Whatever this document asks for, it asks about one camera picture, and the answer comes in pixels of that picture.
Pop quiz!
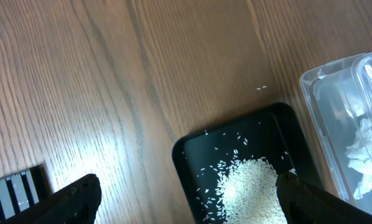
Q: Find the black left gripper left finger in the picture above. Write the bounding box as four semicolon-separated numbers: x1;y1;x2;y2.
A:
5;174;102;224

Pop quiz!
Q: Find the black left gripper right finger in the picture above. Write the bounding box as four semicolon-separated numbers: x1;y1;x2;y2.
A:
276;172;372;224

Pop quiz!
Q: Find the white tissue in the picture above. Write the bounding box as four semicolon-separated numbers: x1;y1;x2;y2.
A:
345;118;372;200

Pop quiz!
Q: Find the black food waste tray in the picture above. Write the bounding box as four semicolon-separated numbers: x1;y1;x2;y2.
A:
172;103;323;223

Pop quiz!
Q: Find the clear plastic waste bin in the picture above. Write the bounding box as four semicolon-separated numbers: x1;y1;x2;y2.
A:
300;52;372;215

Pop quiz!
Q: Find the white rice pile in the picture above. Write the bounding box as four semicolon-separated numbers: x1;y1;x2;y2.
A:
216;159;286;223

